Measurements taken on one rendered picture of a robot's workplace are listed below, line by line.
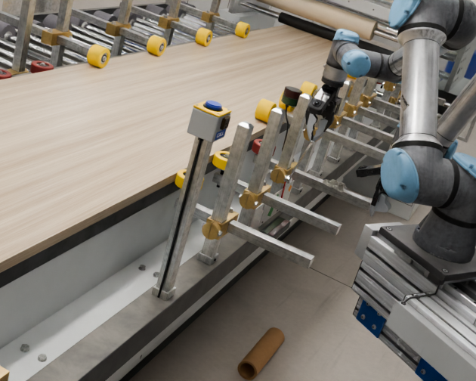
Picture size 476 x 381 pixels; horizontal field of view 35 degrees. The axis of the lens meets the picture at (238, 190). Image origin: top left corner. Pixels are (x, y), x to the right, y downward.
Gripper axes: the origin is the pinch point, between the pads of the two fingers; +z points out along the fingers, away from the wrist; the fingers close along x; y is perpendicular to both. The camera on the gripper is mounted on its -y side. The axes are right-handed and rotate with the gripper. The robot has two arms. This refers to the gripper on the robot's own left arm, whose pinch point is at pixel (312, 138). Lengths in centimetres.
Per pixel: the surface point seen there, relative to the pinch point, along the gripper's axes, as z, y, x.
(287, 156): 11.1, 4.5, 7.3
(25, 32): 4, -1, 115
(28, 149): 9, -67, 58
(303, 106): -7.1, 5.4, 7.5
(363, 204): 17.7, 8.7, -21.5
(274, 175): 17.9, 1.4, 8.7
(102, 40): 28, 87, 138
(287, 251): 18.0, -41.4, -13.7
